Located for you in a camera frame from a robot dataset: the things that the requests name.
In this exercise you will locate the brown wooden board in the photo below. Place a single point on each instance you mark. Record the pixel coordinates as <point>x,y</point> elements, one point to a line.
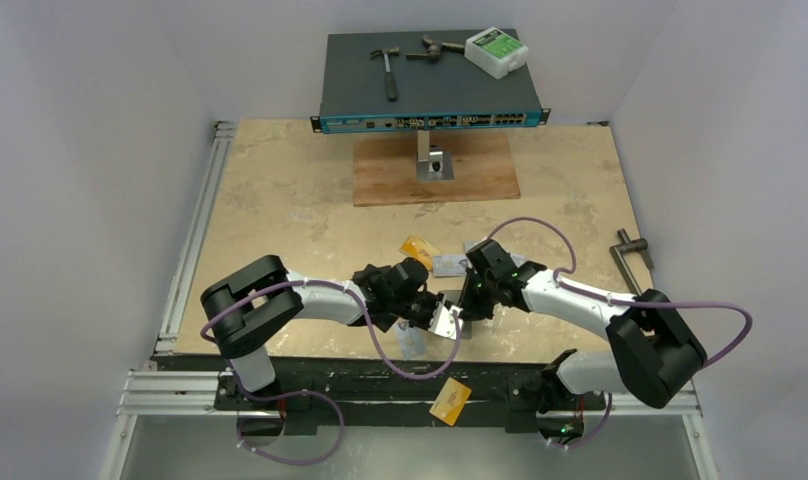
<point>385,170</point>

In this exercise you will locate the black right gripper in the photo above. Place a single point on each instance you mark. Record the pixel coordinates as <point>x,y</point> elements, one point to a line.
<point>474,302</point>

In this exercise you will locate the dark metal clamp tool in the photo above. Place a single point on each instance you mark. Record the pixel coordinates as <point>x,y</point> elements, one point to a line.
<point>434,50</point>

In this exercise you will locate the metal crank handle tool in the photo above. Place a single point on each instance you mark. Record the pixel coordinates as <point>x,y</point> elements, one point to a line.
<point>624,251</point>

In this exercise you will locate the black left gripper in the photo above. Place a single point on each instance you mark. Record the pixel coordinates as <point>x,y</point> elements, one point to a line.
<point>432,300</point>

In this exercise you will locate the silver white credit card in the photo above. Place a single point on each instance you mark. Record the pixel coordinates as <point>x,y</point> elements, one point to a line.
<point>470,246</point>

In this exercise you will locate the grey card holder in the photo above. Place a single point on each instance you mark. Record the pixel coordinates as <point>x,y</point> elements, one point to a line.
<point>454,296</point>

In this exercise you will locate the single orange credit card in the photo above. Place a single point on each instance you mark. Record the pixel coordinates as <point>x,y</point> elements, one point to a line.
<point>450,401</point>

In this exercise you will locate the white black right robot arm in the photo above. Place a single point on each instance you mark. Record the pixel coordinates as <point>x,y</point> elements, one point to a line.
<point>652,352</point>

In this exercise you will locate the grey metal stand base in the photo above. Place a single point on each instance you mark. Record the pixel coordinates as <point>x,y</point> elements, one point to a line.
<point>433,164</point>

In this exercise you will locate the small hammer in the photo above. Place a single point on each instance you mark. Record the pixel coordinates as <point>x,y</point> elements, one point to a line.
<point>390,85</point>

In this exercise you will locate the aluminium frame rail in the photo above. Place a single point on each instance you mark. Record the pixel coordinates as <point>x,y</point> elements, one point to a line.
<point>280,188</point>

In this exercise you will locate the white green plastic box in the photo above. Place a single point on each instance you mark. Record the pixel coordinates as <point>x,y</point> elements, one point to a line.
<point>496,52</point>

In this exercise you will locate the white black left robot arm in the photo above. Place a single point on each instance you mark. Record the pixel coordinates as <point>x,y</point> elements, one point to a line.
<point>247,308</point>

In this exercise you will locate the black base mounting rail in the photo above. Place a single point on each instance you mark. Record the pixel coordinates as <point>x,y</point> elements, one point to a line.
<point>362,392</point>

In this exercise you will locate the single silver credit card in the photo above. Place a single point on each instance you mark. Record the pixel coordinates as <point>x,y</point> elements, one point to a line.
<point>410,341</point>

